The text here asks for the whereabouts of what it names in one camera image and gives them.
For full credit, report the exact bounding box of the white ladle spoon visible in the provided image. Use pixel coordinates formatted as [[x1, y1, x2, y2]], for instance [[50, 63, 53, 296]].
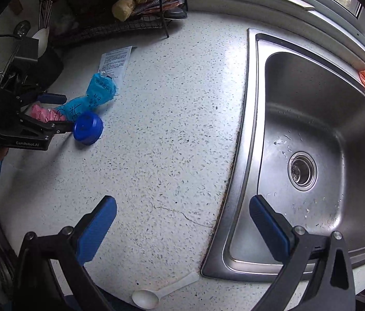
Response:
[[32, 27, 50, 57]]

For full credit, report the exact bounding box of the blue bottle cap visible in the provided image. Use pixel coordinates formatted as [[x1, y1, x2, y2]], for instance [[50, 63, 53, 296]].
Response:
[[73, 111, 104, 146]]

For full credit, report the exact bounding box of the black utensil holder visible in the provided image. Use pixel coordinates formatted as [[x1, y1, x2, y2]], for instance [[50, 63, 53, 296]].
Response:
[[37, 47, 65, 88]]

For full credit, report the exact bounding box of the blue plastic wrapper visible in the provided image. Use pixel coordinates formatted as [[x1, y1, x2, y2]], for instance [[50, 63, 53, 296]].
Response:
[[53, 72, 119, 122]]

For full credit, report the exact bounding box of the red printed packet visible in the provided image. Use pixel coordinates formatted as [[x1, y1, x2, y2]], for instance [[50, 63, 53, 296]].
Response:
[[144, 0, 186, 15]]

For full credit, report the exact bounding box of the stainless steel sink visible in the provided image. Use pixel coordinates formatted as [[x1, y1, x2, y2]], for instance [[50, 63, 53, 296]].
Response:
[[201, 27, 365, 282]]

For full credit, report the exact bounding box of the sink drain strainer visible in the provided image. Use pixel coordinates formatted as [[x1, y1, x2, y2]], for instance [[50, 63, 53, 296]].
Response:
[[288, 151, 318, 187]]

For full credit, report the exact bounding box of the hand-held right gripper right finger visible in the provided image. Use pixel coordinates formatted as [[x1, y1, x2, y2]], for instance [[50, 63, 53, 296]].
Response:
[[250, 195, 356, 311]]

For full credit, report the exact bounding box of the steel chopsticks bundle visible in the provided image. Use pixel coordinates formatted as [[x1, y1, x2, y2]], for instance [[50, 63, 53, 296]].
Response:
[[38, 0, 53, 30]]

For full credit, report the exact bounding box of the printed paper leaflet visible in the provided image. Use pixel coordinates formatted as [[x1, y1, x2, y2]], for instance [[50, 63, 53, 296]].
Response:
[[100, 46, 133, 80]]

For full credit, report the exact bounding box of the pink plastic wrapper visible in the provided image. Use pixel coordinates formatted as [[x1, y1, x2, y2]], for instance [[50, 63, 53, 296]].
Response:
[[28, 104, 69, 122]]

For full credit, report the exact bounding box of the black wire rack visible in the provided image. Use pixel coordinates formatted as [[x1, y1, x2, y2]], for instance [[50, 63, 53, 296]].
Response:
[[38, 0, 189, 44]]

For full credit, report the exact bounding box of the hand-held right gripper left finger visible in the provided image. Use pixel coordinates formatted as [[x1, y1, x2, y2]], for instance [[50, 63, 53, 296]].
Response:
[[14, 196, 118, 311]]

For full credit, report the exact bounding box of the white plastic spoon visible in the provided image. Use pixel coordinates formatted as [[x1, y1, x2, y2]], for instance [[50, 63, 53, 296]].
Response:
[[132, 272, 200, 310]]

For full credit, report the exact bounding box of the steel ladle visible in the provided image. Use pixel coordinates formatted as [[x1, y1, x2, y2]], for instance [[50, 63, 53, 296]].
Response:
[[13, 20, 31, 38]]

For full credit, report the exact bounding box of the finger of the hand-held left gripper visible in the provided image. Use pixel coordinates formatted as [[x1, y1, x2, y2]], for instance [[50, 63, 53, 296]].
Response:
[[17, 93, 68, 109], [17, 113, 74, 137]]

